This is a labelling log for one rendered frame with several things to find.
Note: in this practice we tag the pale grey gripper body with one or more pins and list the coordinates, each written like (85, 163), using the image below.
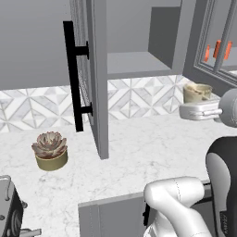
(197, 109)

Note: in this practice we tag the grey closed cabinet door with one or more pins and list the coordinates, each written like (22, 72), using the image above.
(34, 43)

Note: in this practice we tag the succulent in olive pot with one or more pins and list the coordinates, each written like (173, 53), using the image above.
(51, 151)

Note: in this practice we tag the grey open cabinet door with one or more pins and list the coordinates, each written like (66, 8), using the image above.
(100, 77)

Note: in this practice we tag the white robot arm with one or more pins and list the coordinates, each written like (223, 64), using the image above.
(176, 200)

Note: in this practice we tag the grey wall cabinet with shelf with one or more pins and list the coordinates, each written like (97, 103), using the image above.
(135, 61)

